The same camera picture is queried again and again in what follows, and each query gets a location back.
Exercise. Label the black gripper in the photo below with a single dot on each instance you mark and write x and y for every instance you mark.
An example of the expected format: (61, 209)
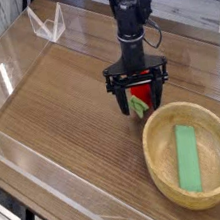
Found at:
(120, 76)

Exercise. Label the clear acrylic corner bracket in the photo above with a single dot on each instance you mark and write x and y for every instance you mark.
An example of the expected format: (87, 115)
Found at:
(51, 30)

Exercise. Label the clear acrylic tray wall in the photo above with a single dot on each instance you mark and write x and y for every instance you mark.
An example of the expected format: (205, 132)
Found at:
(54, 193)

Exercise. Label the red plush strawberry toy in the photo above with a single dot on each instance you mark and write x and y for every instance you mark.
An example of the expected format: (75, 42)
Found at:
(140, 100)

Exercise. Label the green rectangular block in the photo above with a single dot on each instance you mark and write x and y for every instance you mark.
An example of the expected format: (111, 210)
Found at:
(188, 159)

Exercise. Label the wooden oval bowl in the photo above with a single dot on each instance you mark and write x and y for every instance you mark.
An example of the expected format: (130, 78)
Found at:
(160, 152)

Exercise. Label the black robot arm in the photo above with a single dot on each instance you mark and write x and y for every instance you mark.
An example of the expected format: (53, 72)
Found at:
(133, 28)

